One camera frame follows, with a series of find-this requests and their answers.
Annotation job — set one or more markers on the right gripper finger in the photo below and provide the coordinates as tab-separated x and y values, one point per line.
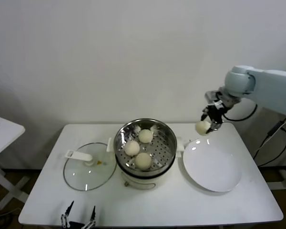
214	127
202	116

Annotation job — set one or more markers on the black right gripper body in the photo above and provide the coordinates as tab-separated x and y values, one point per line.
215	114

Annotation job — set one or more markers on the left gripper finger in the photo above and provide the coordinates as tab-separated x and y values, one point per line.
92	215
67	213

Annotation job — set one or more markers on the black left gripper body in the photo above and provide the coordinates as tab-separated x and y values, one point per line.
74	225

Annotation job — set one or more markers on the white steamed baozi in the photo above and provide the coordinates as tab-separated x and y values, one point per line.
132	148
146	136
201	128
143	161

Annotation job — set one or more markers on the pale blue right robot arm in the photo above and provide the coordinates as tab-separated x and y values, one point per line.
271	86

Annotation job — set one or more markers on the stainless steel steamer basket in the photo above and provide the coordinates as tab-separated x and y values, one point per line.
166	136

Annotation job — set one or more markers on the white round plate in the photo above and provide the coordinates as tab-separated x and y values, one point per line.
212	167

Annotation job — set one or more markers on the cream electric cooker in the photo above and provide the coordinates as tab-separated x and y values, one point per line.
143	182

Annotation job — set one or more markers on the white side table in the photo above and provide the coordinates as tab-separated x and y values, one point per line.
13	130

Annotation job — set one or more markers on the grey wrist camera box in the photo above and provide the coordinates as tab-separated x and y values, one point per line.
210	96

